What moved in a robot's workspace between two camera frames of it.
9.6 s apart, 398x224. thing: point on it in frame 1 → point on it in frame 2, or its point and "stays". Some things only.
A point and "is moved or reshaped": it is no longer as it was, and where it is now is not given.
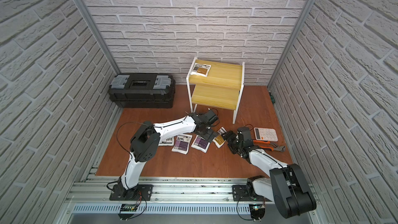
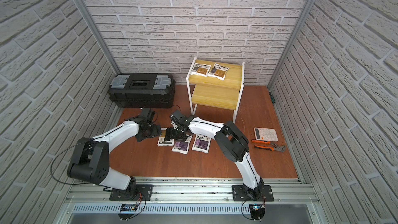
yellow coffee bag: (168, 142) stays
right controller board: (257, 211) stays
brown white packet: (201, 69) stays
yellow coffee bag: (219, 139) is moved or reshaped
